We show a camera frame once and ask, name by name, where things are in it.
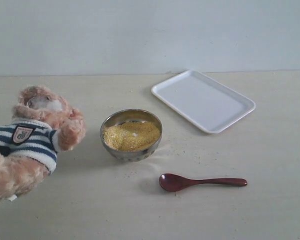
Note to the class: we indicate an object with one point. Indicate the dark red wooden spoon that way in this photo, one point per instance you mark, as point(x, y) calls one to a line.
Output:
point(173, 183)

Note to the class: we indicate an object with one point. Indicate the plush teddy bear striped sweater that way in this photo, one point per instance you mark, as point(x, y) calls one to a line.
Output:
point(43, 124)

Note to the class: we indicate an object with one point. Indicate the stainless steel bowl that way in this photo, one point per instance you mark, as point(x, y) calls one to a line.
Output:
point(126, 116)

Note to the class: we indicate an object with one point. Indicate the yellow millet grains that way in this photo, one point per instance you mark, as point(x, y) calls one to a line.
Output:
point(131, 136)

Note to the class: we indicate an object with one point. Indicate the white plastic tray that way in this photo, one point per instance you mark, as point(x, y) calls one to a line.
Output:
point(207, 104)

